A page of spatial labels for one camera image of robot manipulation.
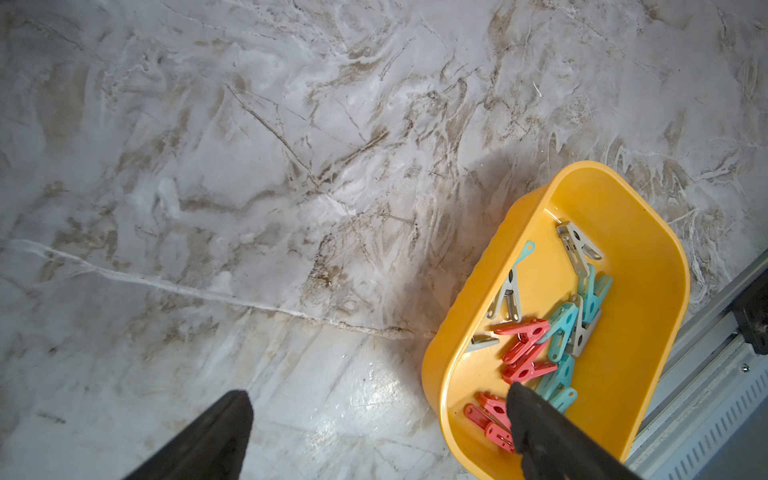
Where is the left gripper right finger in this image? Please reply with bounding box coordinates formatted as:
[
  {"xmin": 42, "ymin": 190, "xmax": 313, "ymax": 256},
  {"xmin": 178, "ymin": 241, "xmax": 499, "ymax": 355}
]
[{"xmin": 506, "ymin": 383, "xmax": 638, "ymax": 480}]

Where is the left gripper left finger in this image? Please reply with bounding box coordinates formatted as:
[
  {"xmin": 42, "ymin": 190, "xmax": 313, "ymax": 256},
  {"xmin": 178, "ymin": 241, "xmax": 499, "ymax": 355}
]
[{"xmin": 127, "ymin": 390, "xmax": 254, "ymax": 479}]

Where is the yellow plastic storage box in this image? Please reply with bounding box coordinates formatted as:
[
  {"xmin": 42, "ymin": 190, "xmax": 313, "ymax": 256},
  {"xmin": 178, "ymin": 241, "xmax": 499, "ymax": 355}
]
[{"xmin": 422, "ymin": 161, "xmax": 690, "ymax": 479}]

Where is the grey clothespin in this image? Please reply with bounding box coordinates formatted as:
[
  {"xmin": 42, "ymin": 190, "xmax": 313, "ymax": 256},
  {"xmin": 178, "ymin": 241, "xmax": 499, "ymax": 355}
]
[
  {"xmin": 556, "ymin": 222, "xmax": 604, "ymax": 278},
  {"xmin": 486, "ymin": 240, "xmax": 536, "ymax": 323}
]

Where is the red clothespin in box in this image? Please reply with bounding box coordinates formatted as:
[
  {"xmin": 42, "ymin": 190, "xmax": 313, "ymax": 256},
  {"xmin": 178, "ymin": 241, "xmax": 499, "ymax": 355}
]
[{"xmin": 492, "ymin": 318, "xmax": 550, "ymax": 365}]

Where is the teal clothespin in box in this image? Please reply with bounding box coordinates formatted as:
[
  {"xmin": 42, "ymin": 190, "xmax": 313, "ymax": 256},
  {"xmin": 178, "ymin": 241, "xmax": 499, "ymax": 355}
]
[{"xmin": 578, "ymin": 264, "xmax": 613, "ymax": 325}]

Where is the grey clothespin in box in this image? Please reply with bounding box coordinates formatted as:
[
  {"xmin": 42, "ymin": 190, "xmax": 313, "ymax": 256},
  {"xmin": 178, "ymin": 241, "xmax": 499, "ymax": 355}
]
[{"xmin": 556, "ymin": 222, "xmax": 604, "ymax": 278}]

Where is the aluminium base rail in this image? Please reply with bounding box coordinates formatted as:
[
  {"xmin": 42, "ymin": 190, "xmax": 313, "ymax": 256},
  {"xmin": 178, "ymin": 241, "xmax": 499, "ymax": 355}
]
[{"xmin": 626, "ymin": 254, "xmax": 767, "ymax": 479}]

